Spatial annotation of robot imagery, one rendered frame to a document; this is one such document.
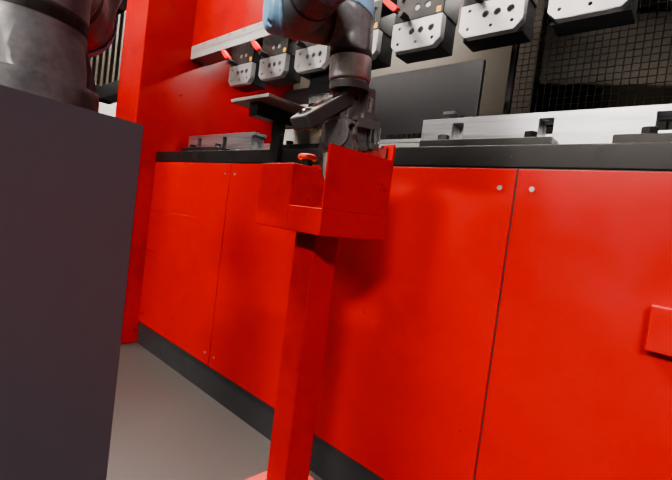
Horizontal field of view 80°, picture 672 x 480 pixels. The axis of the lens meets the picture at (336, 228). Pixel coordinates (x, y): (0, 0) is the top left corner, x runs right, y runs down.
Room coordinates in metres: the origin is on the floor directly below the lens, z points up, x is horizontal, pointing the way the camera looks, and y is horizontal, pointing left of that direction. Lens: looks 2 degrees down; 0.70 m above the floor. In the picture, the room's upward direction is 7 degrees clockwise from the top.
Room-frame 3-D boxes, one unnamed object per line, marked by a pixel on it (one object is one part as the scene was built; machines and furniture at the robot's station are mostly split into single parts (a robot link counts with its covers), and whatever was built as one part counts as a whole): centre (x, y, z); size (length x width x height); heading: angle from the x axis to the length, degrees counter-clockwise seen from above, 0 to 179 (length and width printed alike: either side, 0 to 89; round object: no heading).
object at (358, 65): (0.73, 0.01, 0.95); 0.08 x 0.08 x 0.05
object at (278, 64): (1.51, 0.28, 1.24); 0.15 x 0.09 x 0.17; 49
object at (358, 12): (0.72, 0.02, 1.03); 0.09 x 0.08 x 0.11; 113
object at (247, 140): (1.73, 0.52, 0.92); 0.50 x 0.06 x 0.10; 49
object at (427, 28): (1.12, -0.17, 1.24); 0.15 x 0.09 x 0.17; 49
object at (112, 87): (2.02, 1.26, 1.18); 0.40 x 0.24 x 0.07; 49
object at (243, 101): (1.26, 0.21, 1.00); 0.26 x 0.18 x 0.01; 139
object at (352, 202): (0.78, 0.03, 0.75); 0.20 x 0.16 x 0.18; 42
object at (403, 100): (1.91, -0.05, 1.12); 1.13 x 0.02 x 0.44; 49
